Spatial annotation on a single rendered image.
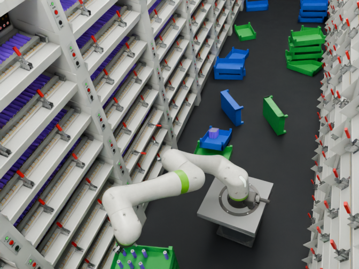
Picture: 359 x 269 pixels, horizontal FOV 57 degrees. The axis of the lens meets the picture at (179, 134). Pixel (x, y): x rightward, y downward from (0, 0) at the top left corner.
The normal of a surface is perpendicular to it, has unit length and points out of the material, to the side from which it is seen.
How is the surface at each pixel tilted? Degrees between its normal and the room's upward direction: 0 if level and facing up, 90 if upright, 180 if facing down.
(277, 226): 0
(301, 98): 0
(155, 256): 0
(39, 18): 90
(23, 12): 90
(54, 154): 19
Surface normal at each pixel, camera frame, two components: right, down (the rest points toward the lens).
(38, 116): 0.17, -0.62
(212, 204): -0.18, -0.69
